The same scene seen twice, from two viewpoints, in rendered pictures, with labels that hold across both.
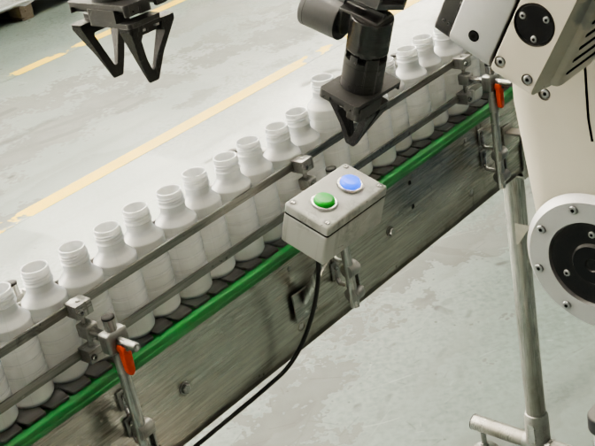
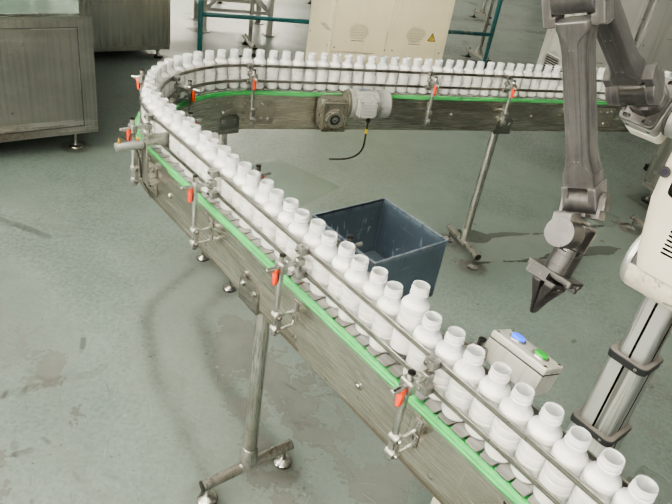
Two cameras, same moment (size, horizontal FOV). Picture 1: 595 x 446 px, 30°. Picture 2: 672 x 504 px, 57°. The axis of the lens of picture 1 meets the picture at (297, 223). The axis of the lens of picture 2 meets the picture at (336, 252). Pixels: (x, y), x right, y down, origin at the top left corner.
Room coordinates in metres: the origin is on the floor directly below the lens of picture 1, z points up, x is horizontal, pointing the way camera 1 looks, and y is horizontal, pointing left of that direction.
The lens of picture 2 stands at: (1.81, 0.99, 1.90)
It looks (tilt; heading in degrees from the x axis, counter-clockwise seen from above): 32 degrees down; 272
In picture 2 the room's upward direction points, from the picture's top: 9 degrees clockwise
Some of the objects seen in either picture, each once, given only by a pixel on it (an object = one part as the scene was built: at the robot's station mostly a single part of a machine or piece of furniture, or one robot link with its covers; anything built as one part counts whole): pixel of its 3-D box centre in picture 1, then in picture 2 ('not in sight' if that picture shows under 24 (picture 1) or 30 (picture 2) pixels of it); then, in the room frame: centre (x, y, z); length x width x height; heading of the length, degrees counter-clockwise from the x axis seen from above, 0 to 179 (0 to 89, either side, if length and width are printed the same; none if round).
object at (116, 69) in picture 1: (116, 39); not in sight; (1.26, 0.16, 1.44); 0.07 x 0.07 x 0.09; 45
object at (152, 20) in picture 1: (137, 41); not in sight; (1.24, 0.14, 1.44); 0.07 x 0.07 x 0.09; 45
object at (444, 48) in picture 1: (448, 69); (314, 250); (1.93, -0.33, 1.08); 0.06 x 0.06 x 0.17
